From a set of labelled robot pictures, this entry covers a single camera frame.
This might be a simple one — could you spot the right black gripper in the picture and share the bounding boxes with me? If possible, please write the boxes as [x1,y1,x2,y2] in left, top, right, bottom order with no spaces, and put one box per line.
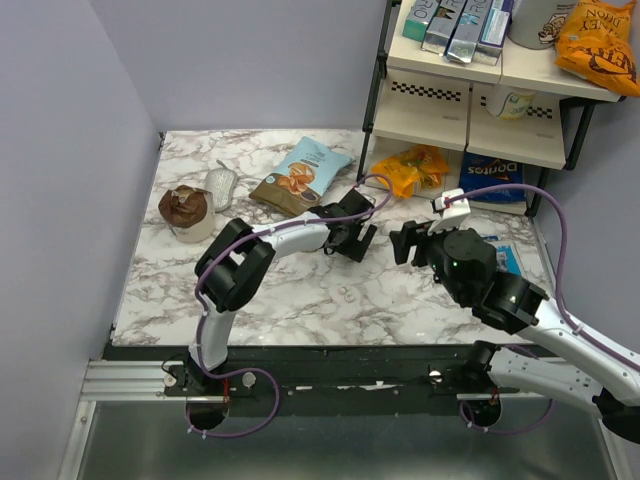
[388,214,467,303]

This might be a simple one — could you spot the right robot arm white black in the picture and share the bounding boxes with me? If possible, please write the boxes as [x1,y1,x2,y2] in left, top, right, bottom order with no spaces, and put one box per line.
[390,221,639,443]

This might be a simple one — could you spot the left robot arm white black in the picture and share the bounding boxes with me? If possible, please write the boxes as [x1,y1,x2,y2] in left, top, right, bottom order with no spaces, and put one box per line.
[187,188,379,395]

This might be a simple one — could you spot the orange snack bag lower shelf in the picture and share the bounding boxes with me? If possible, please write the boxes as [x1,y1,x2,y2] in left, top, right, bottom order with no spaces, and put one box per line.
[370,144,449,198]

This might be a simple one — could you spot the blue cassava chips bag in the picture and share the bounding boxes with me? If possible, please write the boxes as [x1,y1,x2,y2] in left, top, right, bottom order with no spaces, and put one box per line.
[249,137,353,216]

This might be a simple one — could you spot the blue Doritos bag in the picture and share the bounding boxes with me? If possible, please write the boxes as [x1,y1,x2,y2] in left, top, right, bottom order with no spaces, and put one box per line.
[459,152,526,204]

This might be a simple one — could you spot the blue white card packet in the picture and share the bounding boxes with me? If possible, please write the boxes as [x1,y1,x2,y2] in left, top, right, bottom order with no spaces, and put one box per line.
[484,236,523,276]

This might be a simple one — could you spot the white yellow cup on shelf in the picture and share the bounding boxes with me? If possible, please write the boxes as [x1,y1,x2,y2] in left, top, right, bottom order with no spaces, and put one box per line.
[485,85,537,120]

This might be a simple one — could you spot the brown paper wrapped cup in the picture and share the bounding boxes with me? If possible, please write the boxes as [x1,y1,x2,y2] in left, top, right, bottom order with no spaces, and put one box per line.
[158,185,215,243]

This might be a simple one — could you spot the silver toothpaste box left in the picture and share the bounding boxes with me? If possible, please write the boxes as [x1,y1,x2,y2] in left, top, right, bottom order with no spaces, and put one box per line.
[422,0,466,56]

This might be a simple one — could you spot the silver toothpaste box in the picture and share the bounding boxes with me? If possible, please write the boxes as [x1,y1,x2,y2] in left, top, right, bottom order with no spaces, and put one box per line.
[422,0,466,56]
[446,0,492,64]

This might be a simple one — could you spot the blue white toothpaste box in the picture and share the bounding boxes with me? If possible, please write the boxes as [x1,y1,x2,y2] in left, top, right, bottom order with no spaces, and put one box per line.
[473,0,515,66]

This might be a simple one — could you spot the teal toothpaste box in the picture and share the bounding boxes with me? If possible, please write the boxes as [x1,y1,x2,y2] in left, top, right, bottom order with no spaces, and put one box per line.
[402,0,440,43]

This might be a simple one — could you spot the silver toothpaste box middle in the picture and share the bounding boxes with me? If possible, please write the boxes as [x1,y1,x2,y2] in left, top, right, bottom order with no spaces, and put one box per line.
[446,0,492,64]

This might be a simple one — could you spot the white popcorn tub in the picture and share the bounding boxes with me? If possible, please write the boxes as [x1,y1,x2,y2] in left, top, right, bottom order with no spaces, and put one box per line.
[508,0,577,50]

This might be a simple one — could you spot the orange honey dijon chips bag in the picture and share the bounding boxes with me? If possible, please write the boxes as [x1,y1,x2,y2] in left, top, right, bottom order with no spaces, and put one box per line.
[555,1,639,97]

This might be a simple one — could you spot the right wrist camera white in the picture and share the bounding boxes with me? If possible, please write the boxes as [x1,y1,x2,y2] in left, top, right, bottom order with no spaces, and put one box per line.
[428,188,471,235]

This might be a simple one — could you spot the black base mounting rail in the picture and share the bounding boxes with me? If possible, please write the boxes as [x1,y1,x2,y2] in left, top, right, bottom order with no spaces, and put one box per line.
[163,342,496,417]

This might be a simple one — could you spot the black frame cream shelf unit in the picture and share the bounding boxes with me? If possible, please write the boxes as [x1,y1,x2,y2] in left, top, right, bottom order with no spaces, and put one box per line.
[357,1,621,189]

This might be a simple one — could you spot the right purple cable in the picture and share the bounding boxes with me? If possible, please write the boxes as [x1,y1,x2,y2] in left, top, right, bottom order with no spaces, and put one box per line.
[449,183,640,436]

